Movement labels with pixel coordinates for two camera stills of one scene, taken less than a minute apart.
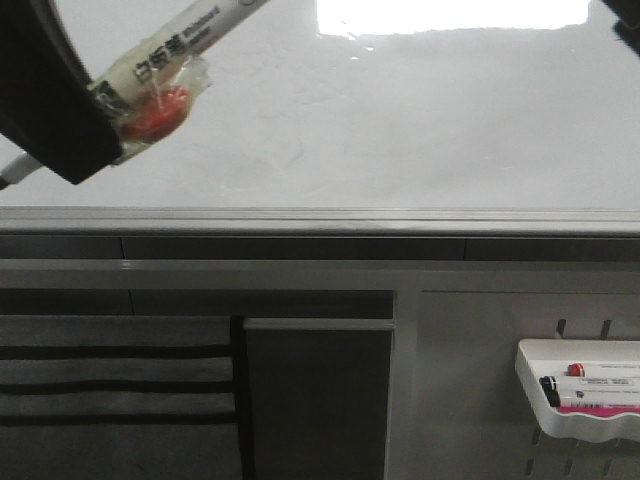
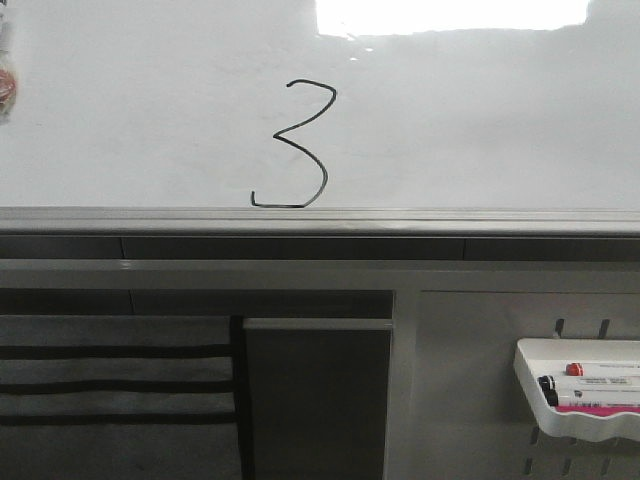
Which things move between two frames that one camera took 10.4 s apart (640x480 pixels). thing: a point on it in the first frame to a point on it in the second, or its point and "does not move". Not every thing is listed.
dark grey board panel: x=318 y=397 does not move
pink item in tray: x=598 y=410 does not move
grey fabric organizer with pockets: x=124 y=397 does not move
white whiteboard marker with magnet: x=148 y=94 to x=8 y=83
